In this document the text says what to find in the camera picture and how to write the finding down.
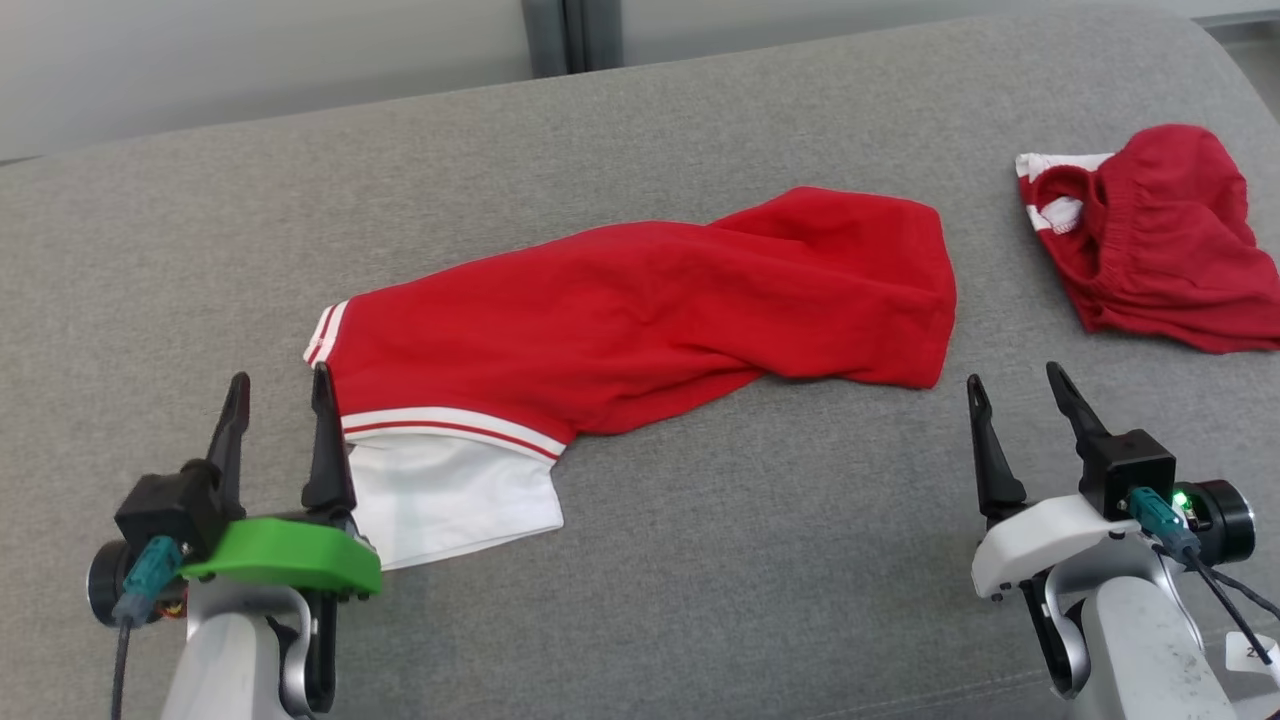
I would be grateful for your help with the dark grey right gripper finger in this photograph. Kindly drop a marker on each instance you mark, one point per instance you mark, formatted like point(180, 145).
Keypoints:
point(1082, 420)
point(997, 475)

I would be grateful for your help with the red shorts with white trim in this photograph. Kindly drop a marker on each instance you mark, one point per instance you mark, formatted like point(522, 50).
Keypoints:
point(1170, 240)

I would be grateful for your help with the grey partition post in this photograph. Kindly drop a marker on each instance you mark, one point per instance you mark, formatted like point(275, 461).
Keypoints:
point(545, 35)

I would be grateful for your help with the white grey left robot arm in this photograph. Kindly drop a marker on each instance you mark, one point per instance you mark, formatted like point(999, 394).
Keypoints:
point(230, 660)

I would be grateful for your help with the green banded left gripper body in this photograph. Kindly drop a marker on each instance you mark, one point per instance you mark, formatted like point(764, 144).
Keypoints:
point(290, 555)

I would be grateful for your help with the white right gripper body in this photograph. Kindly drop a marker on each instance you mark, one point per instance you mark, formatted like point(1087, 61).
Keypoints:
point(1050, 535)

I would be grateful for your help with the red shirt with white sleeves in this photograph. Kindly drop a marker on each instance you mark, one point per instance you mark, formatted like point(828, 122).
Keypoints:
point(640, 320)

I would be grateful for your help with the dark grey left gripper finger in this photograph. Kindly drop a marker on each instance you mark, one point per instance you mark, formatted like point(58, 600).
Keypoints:
point(232, 450)
point(328, 470)

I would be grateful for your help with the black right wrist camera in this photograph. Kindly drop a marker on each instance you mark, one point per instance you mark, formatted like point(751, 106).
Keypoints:
point(1125, 470)

